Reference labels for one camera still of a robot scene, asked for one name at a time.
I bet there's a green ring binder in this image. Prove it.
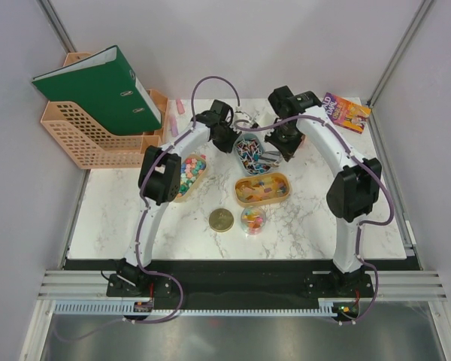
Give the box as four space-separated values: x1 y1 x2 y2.
32 45 162 136

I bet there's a tan tray of popsicle candies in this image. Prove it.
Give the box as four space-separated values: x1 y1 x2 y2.
234 172 291 208

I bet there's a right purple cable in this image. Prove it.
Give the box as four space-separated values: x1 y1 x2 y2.
235 114 395 326

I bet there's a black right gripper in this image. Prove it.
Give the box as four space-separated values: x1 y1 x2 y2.
265 122 303 160

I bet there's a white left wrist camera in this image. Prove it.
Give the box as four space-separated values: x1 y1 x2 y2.
233 108 259 130

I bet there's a Roald Dahl book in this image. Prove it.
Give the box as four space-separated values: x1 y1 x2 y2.
322 93 371 134

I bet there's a peach desk organizer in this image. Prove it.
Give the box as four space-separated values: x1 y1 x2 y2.
35 53 168 169

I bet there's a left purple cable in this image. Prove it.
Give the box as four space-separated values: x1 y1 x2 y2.
52 75 241 343

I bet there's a clear plastic jar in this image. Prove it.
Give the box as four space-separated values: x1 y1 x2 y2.
240 206 267 235

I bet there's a beige tray of star candies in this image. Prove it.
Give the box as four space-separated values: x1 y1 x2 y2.
174 154 207 202

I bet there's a silver metal scoop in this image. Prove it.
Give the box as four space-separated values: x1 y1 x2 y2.
258 150 283 168

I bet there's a purple cable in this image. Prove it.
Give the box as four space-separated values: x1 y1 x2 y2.
235 114 395 326
52 75 241 343

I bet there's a gold jar lid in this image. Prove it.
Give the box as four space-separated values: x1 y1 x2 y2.
208 208 234 232

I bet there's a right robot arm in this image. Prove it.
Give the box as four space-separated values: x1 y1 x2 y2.
265 86 382 296

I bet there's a grey tray of lollipops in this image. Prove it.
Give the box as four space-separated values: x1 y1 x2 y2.
233 133 273 176

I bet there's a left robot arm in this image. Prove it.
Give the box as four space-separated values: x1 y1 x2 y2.
121 100 240 271

